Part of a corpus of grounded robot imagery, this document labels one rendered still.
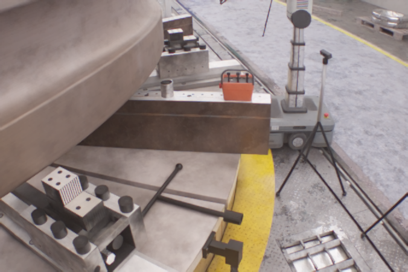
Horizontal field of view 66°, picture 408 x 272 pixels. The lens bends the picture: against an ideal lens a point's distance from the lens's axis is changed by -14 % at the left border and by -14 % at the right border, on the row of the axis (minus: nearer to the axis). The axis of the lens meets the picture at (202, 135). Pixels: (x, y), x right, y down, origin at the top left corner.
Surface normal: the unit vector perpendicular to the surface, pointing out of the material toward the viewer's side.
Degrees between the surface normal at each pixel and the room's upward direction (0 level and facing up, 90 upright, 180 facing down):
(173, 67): 90
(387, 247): 0
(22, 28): 90
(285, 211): 0
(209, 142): 90
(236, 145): 90
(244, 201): 0
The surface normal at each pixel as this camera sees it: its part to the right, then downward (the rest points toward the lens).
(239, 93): -0.13, 0.62
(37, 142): 0.86, 0.24
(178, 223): -0.04, -0.85
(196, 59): 0.24, 0.51
